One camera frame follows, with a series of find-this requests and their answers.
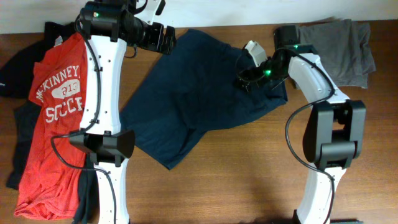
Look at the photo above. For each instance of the red soccer t-shirt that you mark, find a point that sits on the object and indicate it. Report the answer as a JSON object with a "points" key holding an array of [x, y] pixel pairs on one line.
{"points": [[48, 189]]}

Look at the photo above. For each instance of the black garment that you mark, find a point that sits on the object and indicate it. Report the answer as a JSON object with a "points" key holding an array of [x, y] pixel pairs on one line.
{"points": [[16, 80]]}

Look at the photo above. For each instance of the grey folded garment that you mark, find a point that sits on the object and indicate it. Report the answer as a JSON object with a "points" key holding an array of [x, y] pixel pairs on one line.
{"points": [[343, 47]]}

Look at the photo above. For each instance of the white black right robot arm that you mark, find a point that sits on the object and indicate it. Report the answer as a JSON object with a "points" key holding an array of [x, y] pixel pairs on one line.
{"points": [[333, 137]]}

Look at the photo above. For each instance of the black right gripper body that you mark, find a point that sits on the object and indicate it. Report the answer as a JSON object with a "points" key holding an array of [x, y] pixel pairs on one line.
{"points": [[257, 74]]}

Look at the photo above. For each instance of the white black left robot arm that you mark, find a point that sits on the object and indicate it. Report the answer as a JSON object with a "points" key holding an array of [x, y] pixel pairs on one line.
{"points": [[108, 29]]}

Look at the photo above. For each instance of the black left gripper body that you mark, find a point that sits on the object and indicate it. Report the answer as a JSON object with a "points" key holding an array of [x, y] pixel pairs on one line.
{"points": [[155, 40]]}

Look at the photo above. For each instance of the navy blue shorts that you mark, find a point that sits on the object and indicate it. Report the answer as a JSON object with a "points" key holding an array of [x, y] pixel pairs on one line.
{"points": [[192, 91]]}

